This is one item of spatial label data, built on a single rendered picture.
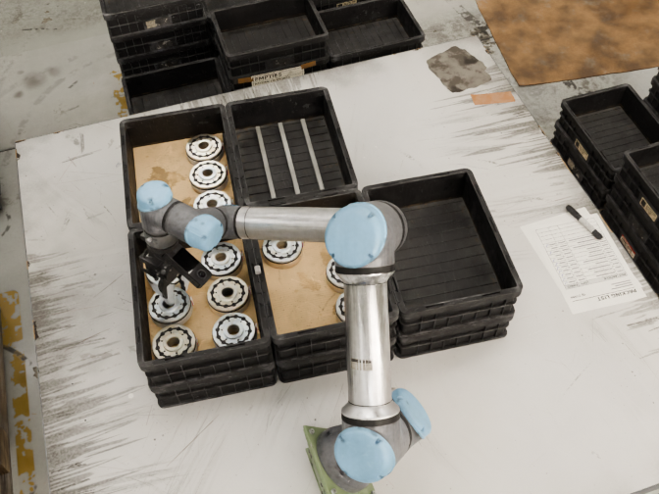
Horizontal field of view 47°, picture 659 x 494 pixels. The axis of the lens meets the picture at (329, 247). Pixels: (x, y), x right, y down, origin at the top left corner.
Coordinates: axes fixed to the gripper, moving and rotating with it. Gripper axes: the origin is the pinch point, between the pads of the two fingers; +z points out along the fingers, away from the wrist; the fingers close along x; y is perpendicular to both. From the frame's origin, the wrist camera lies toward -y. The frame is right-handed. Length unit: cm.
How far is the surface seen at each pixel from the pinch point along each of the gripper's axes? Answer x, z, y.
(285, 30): -140, 21, 65
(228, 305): -4.2, -1.1, -12.2
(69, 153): -31, 12, 73
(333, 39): -158, 30, 54
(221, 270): -11.6, -1.7, -4.1
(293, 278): -20.8, 0.3, -19.8
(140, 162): -31, -1, 40
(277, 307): -11.7, 1.3, -21.1
